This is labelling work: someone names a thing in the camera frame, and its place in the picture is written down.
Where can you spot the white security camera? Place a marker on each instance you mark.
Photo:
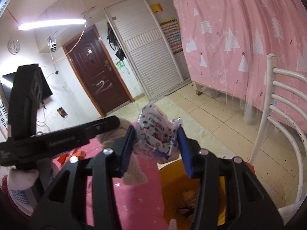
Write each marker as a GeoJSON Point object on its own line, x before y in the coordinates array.
{"type": "Point", "coordinates": [51, 44]}

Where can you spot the crumpled wrapper scraps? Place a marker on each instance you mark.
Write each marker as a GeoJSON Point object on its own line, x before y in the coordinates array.
{"type": "Point", "coordinates": [188, 201]}

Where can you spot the person's right hand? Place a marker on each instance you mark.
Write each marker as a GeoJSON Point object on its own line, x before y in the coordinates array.
{"type": "Point", "coordinates": [172, 225]}

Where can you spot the yellow sticker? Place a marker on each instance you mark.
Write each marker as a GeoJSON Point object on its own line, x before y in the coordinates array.
{"type": "Point", "coordinates": [156, 7]}

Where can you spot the pink tree print curtain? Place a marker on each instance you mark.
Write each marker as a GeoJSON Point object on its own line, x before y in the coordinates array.
{"type": "Point", "coordinates": [239, 40]}

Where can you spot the pink star tablecloth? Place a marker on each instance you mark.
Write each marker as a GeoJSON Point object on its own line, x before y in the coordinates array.
{"type": "Point", "coordinates": [139, 203]}

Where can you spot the black wall television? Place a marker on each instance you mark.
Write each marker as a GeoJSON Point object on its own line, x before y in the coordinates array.
{"type": "Point", "coordinates": [46, 88]}

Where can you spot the orange box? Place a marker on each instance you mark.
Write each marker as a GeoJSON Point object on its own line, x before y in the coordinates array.
{"type": "Point", "coordinates": [64, 157]}

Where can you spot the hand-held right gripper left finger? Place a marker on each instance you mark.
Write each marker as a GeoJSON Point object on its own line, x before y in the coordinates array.
{"type": "Point", "coordinates": [127, 148]}

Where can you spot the round wall clock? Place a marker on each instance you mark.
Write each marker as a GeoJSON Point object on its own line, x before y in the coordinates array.
{"type": "Point", "coordinates": [14, 46]}

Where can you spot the wooden bed frame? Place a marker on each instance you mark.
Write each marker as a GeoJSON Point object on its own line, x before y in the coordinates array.
{"type": "Point", "coordinates": [197, 88]}

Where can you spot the orange plastic bin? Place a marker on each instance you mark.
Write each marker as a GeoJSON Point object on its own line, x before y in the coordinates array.
{"type": "Point", "coordinates": [172, 186]}

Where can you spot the cream knitted cloth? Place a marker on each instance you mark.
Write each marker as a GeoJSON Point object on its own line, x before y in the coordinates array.
{"type": "Point", "coordinates": [135, 172]}

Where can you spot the ceiling tube light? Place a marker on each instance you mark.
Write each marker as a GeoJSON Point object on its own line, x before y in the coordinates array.
{"type": "Point", "coordinates": [52, 24]}

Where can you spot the person's left hand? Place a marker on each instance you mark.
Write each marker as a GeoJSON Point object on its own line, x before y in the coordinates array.
{"type": "Point", "coordinates": [19, 184]}

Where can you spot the small brown wall picture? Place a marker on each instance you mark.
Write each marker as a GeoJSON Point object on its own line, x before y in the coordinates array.
{"type": "Point", "coordinates": [62, 112]}

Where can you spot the hanging black bags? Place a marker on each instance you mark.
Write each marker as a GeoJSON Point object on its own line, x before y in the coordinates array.
{"type": "Point", "coordinates": [115, 43]}

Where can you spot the colourful grid poster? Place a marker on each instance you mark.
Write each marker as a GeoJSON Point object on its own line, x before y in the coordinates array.
{"type": "Point", "coordinates": [171, 36]}

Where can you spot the white patterned wrapper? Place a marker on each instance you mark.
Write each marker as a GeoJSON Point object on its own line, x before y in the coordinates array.
{"type": "Point", "coordinates": [153, 129]}

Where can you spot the eye chart poster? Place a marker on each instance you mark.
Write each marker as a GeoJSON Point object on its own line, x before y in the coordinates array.
{"type": "Point", "coordinates": [2, 115]}

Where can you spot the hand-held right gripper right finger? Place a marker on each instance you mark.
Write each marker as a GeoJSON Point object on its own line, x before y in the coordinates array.
{"type": "Point", "coordinates": [184, 148]}

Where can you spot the white slatted wardrobe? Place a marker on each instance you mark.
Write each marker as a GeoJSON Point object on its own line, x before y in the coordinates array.
{"type": "Point", "coordinates": [144, 64]}

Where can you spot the white metal chair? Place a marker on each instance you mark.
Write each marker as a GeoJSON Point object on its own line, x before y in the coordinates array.
{"type": "Point", "coordinates": [263, 100]}

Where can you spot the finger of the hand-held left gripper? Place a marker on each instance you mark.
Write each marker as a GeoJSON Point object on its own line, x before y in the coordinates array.
{"type": "Point", "coordinates": [103, 125]}

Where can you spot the dark brown door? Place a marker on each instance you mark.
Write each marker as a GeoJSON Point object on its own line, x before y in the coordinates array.
{"type": "Point", "coordinates": [96, 76]}

